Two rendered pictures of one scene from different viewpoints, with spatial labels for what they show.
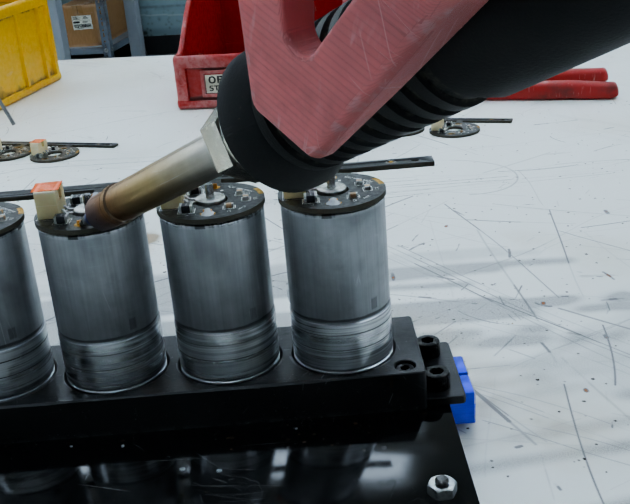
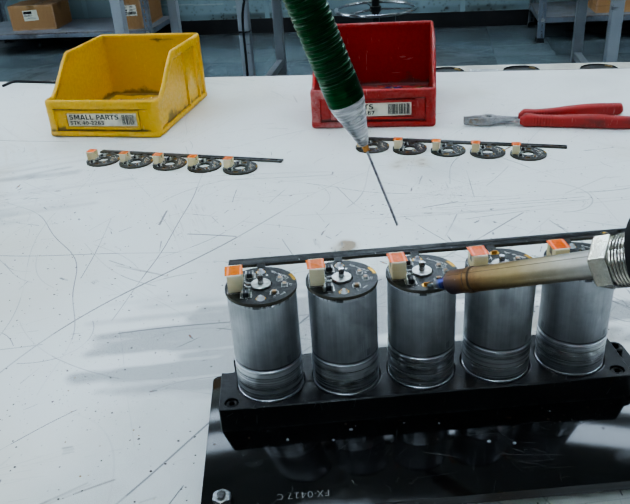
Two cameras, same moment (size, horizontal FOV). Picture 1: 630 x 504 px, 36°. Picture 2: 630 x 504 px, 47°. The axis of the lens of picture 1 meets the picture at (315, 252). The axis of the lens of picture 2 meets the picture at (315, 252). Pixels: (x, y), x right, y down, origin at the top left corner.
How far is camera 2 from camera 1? 0.11 m
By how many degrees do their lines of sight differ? 6
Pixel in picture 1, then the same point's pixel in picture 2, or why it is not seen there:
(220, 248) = (516, 300)
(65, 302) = (407, 332)
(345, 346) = (583, 359)
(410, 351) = (615, 358)
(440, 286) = not seen: hidden behind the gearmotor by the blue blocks
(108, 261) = (442, 308)
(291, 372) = (543, 373)
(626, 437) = not seen: outside the picture
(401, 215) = (522, 229)
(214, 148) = (598, 272)
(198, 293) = (495, 327)
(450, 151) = (533, 173)
